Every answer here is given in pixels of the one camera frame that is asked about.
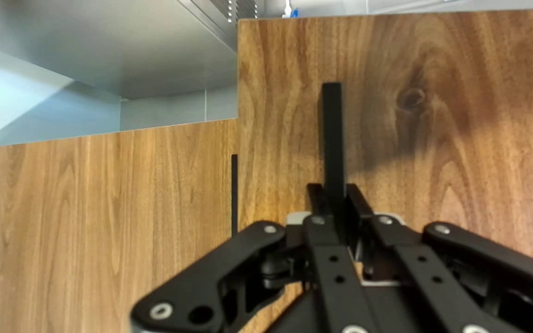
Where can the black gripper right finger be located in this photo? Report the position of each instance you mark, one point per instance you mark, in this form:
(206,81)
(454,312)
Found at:
(489,266)

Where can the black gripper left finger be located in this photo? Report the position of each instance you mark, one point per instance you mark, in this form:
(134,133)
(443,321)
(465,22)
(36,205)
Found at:
(217,275)

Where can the wooden cupboard door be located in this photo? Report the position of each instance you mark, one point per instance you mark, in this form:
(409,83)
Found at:
(463,136)
(93,216)

